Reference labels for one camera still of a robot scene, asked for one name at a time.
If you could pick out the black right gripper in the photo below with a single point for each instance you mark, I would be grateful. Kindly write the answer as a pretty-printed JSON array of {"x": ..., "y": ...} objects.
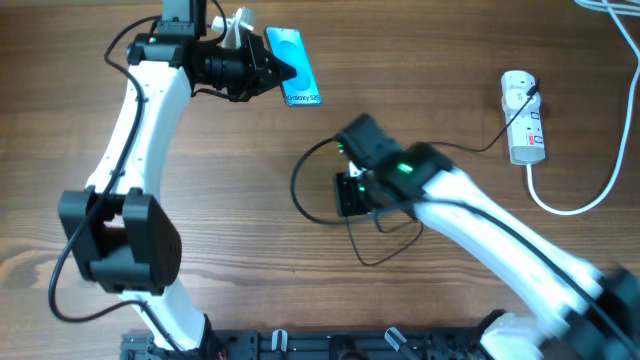
[{"x": 345, "y": 202}]

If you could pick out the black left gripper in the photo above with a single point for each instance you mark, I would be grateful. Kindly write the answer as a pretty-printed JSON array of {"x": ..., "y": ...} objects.
[{"x": 258, "y": 60}]

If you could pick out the blue screen smartphone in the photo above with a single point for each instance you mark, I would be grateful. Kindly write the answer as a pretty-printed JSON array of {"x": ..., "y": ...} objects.
[{"x": 287, "y": 45}]

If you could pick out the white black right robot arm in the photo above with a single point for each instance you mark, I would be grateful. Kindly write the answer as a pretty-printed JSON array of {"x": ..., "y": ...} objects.
[{"x": 578, "y": 311}]

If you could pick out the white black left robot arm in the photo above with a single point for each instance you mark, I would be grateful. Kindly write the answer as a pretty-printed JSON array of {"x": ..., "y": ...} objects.
[{"x": 117, "y": 231}]

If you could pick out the white power strip socket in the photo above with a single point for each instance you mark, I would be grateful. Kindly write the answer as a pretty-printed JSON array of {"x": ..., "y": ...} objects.
[{"x": 521, "y": 104}]

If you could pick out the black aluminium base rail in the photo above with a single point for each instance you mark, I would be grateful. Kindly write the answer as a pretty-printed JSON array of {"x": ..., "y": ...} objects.
[{"x": 393, "y": 343}]

